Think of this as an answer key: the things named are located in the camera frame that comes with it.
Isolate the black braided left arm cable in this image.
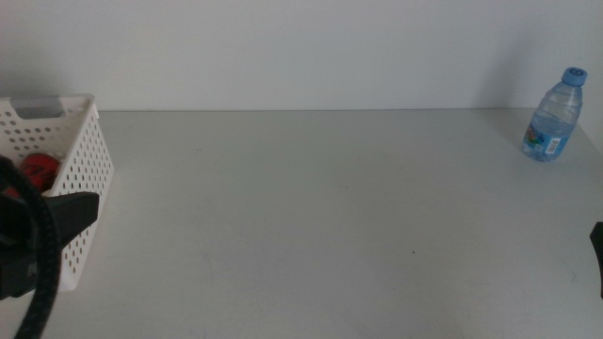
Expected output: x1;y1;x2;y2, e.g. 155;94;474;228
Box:
0;155;62;339

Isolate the red soda can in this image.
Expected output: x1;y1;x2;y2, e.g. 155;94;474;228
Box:
2;153;62;199

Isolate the small blue-capped water bottle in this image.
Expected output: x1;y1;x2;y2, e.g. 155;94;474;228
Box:
521;66;589;163

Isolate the white perforated plastic basket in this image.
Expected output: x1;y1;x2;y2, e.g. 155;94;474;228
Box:
0;93;115;292

